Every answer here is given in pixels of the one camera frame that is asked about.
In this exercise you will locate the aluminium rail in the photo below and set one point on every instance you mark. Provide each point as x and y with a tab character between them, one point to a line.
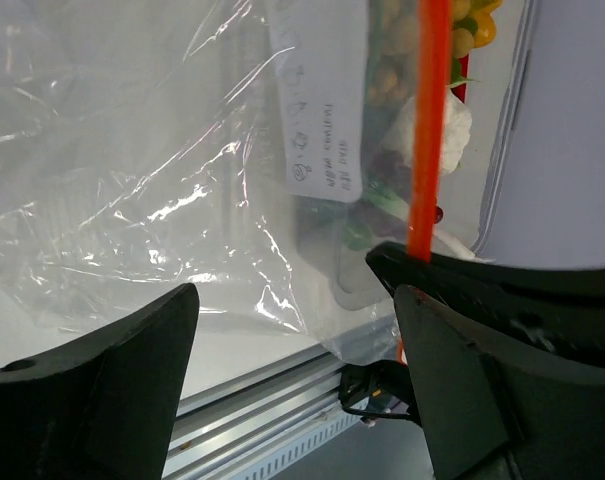
245	391

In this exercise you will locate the clear zip top bag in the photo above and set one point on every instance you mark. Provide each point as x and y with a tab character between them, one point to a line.
147	144

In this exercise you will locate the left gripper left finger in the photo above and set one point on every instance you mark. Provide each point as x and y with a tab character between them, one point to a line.
102	406

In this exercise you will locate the red chili pepper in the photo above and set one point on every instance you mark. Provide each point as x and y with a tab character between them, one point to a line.
460	90

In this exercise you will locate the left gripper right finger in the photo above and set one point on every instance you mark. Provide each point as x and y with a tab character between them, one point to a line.
493	407

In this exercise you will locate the brown longan cluster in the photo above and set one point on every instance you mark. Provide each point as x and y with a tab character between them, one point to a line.
392	53

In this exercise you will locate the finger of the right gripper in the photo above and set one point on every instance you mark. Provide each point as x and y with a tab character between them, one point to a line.
558	311

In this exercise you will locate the orange yellow pepper cluster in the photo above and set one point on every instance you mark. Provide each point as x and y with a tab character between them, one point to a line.
476	17

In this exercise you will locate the white cauliflower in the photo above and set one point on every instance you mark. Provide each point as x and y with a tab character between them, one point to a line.
456	133

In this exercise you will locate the red grape bunch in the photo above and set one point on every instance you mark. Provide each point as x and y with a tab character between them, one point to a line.
382	165

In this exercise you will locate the clear plastic food bin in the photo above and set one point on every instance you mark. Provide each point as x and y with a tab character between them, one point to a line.
467	197

